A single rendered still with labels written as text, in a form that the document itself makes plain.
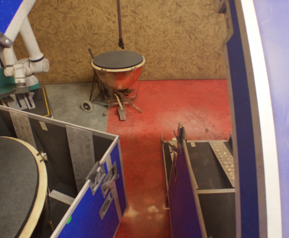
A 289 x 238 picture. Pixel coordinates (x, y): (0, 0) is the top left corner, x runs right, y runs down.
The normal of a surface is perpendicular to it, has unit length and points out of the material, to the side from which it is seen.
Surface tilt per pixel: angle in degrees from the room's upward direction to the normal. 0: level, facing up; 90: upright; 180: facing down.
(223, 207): 0
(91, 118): 0
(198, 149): 2
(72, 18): 90
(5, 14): 90
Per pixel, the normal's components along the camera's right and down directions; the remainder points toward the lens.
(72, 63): 0.06, 0.61
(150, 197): 0.00, -0.79
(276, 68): 0.00, -0.18
